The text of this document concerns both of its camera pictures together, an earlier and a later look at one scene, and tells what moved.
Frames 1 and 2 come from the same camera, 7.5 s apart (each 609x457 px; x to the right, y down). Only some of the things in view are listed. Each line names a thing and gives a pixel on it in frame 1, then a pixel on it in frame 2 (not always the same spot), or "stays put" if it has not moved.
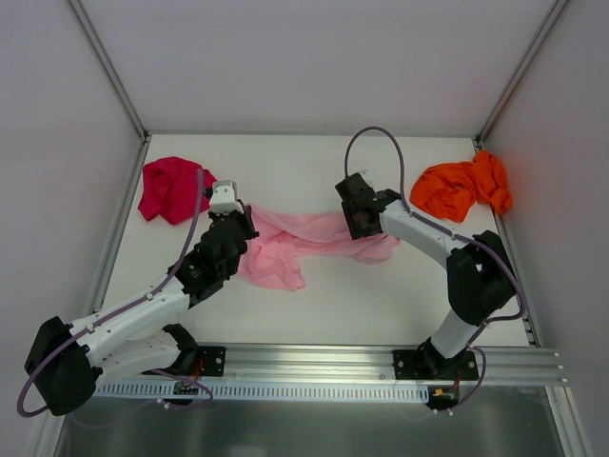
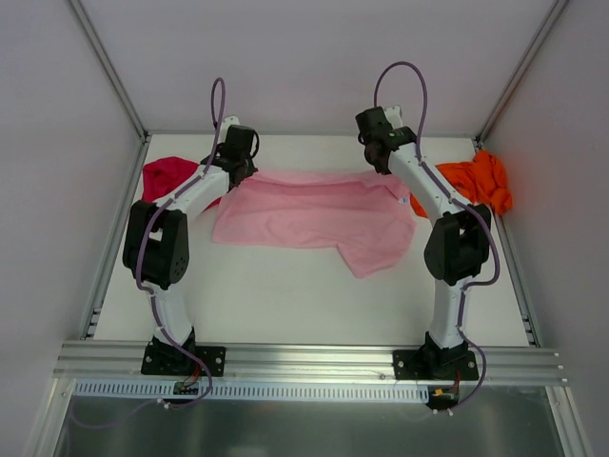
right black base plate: x=430 y=365 stays put
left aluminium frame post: x=108 y=69 stays put
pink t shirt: x=273 y=256 to x=366 y=216
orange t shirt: x=453 y=189 stays put
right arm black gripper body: x=358 y=219 to x=374 y=156
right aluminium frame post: x=552 y=18 stays put
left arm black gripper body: x=239 y=221 to x=245 y=172
